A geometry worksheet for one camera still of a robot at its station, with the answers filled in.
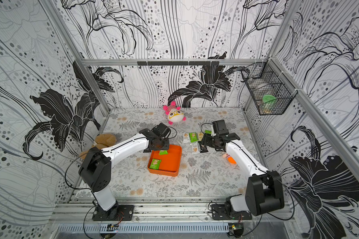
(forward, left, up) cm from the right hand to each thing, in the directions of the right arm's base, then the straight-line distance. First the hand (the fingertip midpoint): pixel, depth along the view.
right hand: (208, 139), depth 87 cm
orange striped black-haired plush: (-8, -13, -10) cm, 18 cm away
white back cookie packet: (0, +7, -10) cm, 13 cm away
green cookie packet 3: (-7, +27, -3) cm, 28 cm away
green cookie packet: (+9, +8, -11) cm, 16 cm away
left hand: (-3, +26, -4) cm, 26 cm away
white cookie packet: (+8, +13, -11) cm, 19 cm away
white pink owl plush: (+26, +22, -4) cm, 34 cm away
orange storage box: (-11, +23, -9) cm, 27 cm away
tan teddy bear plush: (0, +65, -1) cm, 65 cm away
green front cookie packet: (-12, +32, -9) cm, 35 cm away
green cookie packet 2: (+13, -3, -11) cm, 18 cm away
